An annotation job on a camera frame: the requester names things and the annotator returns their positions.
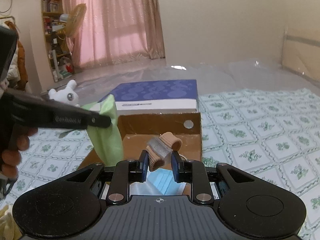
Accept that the brown cardboard box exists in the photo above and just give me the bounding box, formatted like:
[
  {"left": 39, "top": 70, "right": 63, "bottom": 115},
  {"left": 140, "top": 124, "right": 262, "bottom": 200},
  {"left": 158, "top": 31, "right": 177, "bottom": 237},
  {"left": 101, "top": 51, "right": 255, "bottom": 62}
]
[{"left": 78, "top": 113, "right": 202, "bottom": 169}]

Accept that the blue and white flat box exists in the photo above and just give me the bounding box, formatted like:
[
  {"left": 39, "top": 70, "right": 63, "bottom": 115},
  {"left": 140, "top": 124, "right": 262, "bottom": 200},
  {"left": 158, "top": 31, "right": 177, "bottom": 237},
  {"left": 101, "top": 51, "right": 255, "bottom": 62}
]
[{"left": 110, "top": 79, "right": 198, "bottom": 115}]

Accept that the wooden bookshelf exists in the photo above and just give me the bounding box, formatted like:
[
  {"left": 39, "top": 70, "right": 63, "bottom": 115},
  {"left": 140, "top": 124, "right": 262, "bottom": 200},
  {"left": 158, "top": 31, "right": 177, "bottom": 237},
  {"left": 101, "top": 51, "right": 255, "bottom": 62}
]
[{"left": 41, "top": 0, "right": 74, "bottom": 82}]

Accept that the blue face mask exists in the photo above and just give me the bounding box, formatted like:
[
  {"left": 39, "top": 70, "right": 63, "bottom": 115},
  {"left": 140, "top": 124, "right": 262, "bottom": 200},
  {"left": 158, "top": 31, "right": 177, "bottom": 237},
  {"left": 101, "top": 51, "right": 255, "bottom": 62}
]
[{"left": 147, "top": 168, "right": 186, "bottom": 196}]

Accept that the left hand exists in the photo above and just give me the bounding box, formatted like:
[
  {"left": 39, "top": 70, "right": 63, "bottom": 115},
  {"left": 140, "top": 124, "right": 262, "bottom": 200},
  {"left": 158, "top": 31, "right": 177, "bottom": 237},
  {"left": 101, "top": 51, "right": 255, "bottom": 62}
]
[{"left": 0, "top": 80, "right": 39, "bottom": 181}]

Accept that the standing fan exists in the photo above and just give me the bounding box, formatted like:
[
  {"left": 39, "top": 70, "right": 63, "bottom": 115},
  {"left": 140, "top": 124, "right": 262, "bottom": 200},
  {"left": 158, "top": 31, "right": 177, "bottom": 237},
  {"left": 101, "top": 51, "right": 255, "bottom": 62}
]
[{"left": 51, "top": 3, "right": 87, "bottom": 80}]

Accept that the floral green tablecloth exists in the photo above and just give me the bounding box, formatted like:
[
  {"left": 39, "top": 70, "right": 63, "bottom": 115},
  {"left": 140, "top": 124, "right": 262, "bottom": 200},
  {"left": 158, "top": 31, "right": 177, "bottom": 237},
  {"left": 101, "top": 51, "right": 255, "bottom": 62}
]
[{"left": 1, "top": 89, "right": 319, "bottom": 239}]

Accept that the white and orange jacket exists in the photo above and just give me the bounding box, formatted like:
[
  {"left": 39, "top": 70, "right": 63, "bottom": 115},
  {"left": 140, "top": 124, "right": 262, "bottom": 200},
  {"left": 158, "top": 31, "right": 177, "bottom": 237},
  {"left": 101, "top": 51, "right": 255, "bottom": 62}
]
[{"left": 1, "top": 21, "right": 28, "bottom": 91}]

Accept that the pink curtain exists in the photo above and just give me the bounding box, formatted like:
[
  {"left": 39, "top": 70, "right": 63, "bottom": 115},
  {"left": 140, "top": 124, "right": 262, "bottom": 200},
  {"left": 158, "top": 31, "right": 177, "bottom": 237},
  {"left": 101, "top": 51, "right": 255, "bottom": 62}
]
[{"left": 62, "top": 0, "right": 165, "bottom": 69}]

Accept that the cream fluffy towel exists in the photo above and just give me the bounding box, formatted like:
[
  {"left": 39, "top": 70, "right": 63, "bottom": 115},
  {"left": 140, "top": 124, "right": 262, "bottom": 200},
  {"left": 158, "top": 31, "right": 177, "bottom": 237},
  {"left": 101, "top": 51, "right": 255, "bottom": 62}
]
[{"left": 0, "top": 205, "right": 22, "bottom": 240}]

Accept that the white plush bunny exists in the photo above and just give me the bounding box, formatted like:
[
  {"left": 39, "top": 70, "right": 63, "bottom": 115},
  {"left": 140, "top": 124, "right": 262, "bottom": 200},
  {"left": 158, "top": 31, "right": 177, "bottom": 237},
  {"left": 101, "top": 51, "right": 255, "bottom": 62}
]
[{"left": 48, "top": 80, "right": 80, "bottom": 107}]

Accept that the light green microfiber cloth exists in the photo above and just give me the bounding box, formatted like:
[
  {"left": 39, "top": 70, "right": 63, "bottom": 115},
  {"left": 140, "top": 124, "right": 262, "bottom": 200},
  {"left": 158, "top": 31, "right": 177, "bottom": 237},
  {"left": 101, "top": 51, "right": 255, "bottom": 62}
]
[{"left": 83, "top": 94, "right": 124, "bottom": 166}]

